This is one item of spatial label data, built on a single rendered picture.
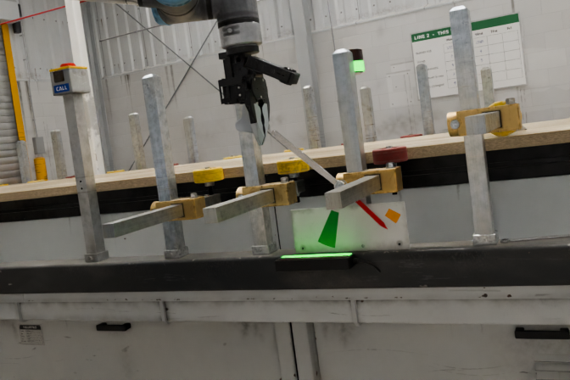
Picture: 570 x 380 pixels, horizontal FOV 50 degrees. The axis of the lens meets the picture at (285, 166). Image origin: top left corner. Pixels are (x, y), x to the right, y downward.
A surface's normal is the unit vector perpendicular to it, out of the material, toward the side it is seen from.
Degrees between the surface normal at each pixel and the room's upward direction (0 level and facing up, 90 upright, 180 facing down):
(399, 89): 90
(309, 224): 90
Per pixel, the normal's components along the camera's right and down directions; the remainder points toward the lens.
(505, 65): -0.47, 0.11
